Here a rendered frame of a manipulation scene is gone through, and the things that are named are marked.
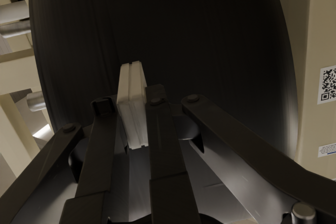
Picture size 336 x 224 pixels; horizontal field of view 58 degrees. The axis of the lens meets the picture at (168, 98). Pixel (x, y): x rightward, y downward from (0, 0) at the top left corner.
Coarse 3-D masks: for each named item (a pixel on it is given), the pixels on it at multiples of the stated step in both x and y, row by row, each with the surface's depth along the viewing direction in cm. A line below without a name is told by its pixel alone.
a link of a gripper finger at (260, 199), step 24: (192, 96) 15; (216, 120) 13; (192, 144) 15; (216, 144) 12; (240, 144) 11; (264, 144) 10; (216, 168) 13; (240, 168) 10; (264, 168) 9; (288, 168) 9; (240, 192) 11; (264, 192) 9; (288, 192) 8; (312, 192) 8; (264, 216) 10
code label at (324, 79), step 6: (330, 66) 52; (324, 72) 52; (330, 72) 52; (324, 78) 53; (330, 78) 53; (324, 84) 54; (330, 84) 54; (318, 90) 54; (324, 90) 54; (330, 90) 54; (318, 96) 55; (324, 96) 55; (330, 96) 55; (318, 102) 56; (324, 102) 56
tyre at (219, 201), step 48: (48, 0) 31; (96, 0) 30; (144, 0) 30; (192, 0) 30; (240, 0) 30; (48, 48) 31; (96, 48) 30; (144, 48) 30; (192, 48) 30; (240, 48) 30; (288, 48) 34; (48, 96) 33; (96, 96) 30; (240, 96) 31; (288, 96) 34; (288, 144) 36; (144, 192) 34
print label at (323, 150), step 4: (328, 144) 61; (332, 144) 62; (320, 148) 62; (324, 148) 62; (328, 148) 62; (332, 148) 62; (320, 152) 62; (324, 152) 62; (328, 152) 63; (332, 152) 63; (320, 156) 63
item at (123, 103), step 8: (128, 64) 22; (120, 72) 21; (128, 72) 20; (120, 80) 19; (128, 80) 19; (120, 88) 17; (128, 88) 17; (120, 96) 16; (128, 96) 16; (120, 104) 16; (128, 104) 16; (120, 112) 16; (128, 112) 16; (128, 120) 16; (128, 128) 16; (136, 128) 16; (128, 136) 16; (136, 136) 17; (128, 144) 17; (136, 144) 17
